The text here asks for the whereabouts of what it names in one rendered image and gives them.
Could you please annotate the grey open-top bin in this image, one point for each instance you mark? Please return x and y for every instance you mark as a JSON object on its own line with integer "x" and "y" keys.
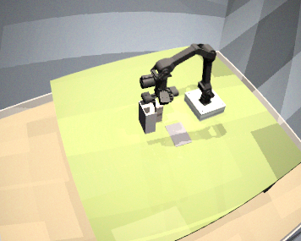
{"x": 147, "y": 122}

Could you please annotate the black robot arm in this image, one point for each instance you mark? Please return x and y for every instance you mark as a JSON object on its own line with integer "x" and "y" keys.
{"x": 166, "y": 65}

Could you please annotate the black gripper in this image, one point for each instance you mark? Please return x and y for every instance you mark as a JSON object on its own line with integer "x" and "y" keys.
{"x": 151, "y": 98}

